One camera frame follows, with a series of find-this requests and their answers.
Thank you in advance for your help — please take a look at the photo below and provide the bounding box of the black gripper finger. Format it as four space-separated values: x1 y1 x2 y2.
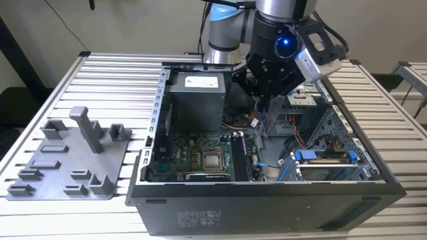
266 64 307 98
230 53 268 98

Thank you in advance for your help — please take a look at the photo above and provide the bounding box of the grey metal drive cage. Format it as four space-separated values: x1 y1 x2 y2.
252 79 331 136

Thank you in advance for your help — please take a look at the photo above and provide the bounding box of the grey power supply unit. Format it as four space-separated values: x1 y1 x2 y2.
164 72 228 133

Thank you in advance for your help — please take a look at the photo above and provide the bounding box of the hard disk in blue carrier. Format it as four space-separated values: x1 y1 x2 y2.
290 148 360 182

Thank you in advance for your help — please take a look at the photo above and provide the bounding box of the black box behind table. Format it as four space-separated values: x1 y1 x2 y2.
370 73 403 95

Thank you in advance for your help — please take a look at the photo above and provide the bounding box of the green motherboard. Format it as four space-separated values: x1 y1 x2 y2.
148 131 268 183

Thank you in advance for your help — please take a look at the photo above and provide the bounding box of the silver CPU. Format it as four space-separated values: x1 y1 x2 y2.
203 153 224 173

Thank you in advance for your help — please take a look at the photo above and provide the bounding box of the black graphics card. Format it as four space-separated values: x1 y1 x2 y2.
176 172 234 183

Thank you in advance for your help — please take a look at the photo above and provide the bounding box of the black PC case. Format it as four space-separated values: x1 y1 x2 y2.
124 61 408 237

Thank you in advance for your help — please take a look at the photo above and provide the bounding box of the grey parts rack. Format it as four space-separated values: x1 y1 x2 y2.
4 106 134 202

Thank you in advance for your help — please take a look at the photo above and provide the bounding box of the black equipment stand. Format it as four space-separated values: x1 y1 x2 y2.
0 16 56 133

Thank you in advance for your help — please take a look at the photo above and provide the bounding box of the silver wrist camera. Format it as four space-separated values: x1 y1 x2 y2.
295 22 344 84

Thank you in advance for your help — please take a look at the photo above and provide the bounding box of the power supply wire bundle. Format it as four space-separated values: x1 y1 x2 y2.
220 112 264 131

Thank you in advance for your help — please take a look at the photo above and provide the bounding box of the black camera cable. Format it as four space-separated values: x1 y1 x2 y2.
196 0 215 55

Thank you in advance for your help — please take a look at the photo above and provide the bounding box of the grey metal frame table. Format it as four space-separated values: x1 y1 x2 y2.
388 61 427 101

